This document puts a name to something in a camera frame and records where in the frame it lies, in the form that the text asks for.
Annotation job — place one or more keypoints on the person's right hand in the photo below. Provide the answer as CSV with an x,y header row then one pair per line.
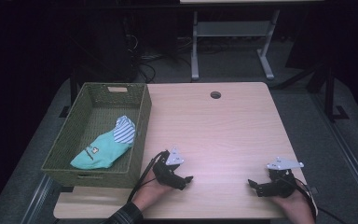
x,y
296,210

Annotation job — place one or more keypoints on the green woven basket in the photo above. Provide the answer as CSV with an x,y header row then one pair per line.
x,y
105,115

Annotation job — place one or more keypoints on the black metal stand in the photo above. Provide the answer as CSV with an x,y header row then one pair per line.
x,y
331,93
72,93

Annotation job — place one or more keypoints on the grey metal table frame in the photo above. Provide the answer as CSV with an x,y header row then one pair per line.
x,y
233,28

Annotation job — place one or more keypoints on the person's left hand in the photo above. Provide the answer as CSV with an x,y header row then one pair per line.
x,y
150,193

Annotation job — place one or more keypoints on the teal pet shirt striped collar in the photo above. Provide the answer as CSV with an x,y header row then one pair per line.
x,y
104,152

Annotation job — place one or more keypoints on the grey tape strip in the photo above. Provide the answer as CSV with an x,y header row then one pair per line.
x,y
312,189

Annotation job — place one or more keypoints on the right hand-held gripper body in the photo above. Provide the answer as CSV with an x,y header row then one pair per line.
x,y
281,186

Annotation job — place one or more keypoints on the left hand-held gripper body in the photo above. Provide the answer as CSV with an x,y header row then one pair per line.
x,y
166,174

